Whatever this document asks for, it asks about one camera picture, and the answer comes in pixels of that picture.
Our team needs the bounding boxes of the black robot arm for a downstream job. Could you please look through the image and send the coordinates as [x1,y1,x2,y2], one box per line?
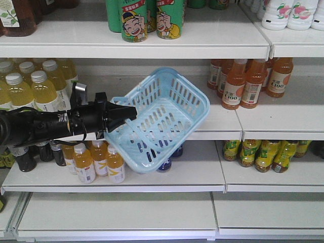
[1,92,137,147]

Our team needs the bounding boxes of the pale yellow drink bottle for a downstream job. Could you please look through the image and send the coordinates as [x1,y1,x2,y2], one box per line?
[6,73,36,109]
[19,61,35,87]
[31,71,59,112]
[42,60,71,110]

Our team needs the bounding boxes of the light blue plastic basket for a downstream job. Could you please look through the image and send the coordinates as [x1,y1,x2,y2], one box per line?
[105,67,210,174]

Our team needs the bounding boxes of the green cartoon drink can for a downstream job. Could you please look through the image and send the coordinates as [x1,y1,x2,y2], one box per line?
[156,0,185,39]
[118,0,147,43]

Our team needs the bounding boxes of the blue sports drink bottle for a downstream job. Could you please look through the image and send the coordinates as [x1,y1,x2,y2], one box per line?
[156,157,172,173]
[171,145,183,158]

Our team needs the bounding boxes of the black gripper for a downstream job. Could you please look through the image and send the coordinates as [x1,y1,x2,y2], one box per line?
[67,92,137,140]

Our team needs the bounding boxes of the orange vitamin drink bottle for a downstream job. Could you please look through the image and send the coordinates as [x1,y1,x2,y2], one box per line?
[73,143,96,184]
[91,140,108,176]
[106,144,126,183]

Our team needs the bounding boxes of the yellow green tea bottle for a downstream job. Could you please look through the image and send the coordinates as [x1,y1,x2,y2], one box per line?
[255,140,280,173]
[239,139,261,167]
[223,140,241,161]
[272,140,298,173]

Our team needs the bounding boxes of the dark tea bottle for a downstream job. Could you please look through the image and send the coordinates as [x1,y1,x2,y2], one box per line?
[36,142,54,162]
[10,147,36,172]

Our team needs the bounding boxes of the white store shelving unit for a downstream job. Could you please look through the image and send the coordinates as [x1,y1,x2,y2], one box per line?
[1,1,323,242]

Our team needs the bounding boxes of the orange C100 juice bottle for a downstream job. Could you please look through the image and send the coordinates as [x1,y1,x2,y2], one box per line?
[266,57,294,98]
[240,59,266,109]
[222,59,248,110]

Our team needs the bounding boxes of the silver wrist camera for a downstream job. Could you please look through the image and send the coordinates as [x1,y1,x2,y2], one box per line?
[75,83,88,105]

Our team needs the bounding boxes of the white peach drink bottle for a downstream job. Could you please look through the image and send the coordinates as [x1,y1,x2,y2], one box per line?
[287,0,318,31]
[261,0,294,30]

